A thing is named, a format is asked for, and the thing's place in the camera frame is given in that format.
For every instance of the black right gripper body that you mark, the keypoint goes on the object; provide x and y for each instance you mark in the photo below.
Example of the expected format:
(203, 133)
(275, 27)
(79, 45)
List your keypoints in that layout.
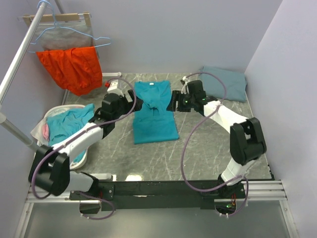
(183, 106)

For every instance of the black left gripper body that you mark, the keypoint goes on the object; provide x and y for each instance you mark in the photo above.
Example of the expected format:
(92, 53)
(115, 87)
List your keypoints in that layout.
(124, 105)

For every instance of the turquoise t-shirt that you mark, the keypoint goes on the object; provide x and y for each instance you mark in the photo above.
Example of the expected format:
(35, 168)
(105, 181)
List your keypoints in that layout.
(153, 122)

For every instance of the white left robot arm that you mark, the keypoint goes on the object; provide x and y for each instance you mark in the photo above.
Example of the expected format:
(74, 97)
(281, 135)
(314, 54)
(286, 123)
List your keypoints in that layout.
(50, 170)

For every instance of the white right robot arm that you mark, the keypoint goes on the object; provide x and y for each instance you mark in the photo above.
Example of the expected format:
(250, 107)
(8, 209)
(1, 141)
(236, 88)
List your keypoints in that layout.
(247, 141)

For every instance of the orange hanging shirt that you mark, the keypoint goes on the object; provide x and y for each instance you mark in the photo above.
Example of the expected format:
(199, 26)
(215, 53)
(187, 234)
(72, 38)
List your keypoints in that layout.
(77, 70)

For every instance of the folded grey-blue t-shirt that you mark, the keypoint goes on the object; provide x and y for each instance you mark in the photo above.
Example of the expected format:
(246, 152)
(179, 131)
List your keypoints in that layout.
(235, 83)

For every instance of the pile of laundry clothes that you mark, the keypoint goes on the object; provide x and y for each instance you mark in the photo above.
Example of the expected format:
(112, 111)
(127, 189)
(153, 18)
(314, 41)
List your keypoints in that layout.
(64, 125)

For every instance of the white laundry basket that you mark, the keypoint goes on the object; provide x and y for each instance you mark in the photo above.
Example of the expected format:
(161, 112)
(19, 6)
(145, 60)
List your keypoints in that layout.
(41, 132)

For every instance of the grey hanging cloth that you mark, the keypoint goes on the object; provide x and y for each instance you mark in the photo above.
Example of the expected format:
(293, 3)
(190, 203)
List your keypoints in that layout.
(66, 36)

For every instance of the silver clothes rack pole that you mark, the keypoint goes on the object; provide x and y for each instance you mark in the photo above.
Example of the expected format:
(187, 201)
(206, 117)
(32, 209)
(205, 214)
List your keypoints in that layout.
(21, 77)

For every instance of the wooden hanger bar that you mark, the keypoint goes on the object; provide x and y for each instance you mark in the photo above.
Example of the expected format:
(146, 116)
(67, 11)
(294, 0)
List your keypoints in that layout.
(85, 16)

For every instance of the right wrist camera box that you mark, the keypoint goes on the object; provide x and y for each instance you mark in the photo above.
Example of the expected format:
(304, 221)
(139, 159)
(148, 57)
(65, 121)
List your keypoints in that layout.
(194, 89)

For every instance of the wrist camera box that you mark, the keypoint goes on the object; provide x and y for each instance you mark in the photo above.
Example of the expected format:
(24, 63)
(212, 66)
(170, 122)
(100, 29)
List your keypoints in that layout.
(194, 89)
(114, 87)

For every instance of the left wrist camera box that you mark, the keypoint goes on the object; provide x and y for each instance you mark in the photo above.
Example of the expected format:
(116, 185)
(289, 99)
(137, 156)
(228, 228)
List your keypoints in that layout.
(114, 87)

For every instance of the white table edge bracket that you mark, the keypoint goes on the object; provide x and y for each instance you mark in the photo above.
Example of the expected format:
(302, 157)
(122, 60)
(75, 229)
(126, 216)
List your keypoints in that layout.
(113, 74)

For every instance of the white front table bracket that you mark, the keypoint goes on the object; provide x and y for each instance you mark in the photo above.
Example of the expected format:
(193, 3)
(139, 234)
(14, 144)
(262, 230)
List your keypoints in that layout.
(105, 177)

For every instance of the light blue wire hanger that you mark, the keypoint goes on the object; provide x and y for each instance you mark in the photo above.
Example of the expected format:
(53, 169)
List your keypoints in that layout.
(99, 41)

